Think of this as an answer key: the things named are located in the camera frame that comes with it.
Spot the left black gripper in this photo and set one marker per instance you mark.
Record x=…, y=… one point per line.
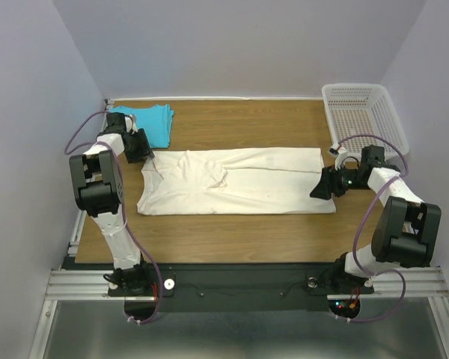
x=144, y=149

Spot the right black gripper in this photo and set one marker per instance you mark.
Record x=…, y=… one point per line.
x=328, y=182

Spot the white t-shirt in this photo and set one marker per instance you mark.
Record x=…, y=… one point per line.
x=250, y=181

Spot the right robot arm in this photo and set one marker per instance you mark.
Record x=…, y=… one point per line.
x=406, y=232

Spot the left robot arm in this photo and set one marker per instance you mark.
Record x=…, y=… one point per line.
x=98, y=189

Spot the folded blue t-shirt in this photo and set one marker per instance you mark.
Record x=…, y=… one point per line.
x=155, y=121

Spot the white plastic basket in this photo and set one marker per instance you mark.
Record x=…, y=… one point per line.
x=363, y=114

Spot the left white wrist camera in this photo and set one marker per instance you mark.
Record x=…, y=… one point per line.
x=130, y=121

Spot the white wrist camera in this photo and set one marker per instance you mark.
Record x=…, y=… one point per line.
x=339, y=153
x=130, y=121

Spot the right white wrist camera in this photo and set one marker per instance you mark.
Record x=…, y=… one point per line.
x=339, y=153

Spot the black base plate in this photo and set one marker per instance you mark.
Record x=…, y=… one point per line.
x=199, y=288

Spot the aluminium frame rail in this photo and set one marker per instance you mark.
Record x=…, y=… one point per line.
x=79, y=319

